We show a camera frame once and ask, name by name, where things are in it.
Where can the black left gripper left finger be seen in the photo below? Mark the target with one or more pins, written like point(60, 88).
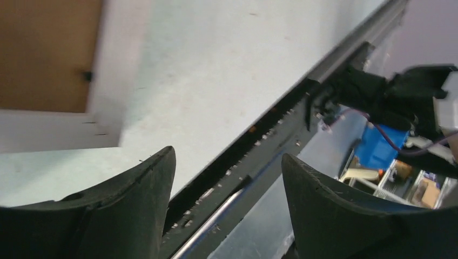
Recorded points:
point(122, 217)

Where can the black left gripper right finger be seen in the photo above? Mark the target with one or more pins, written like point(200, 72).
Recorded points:
point(333, 220)

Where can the white picture frame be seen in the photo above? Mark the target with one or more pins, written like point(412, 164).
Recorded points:
point(121, 33)

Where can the brown backing board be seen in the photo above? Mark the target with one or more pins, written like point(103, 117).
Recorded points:
point(47, 54)

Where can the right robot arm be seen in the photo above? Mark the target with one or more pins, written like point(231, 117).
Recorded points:
point(404, 102)

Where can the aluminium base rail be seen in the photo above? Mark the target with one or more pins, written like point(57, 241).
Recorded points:
point(265, 231)

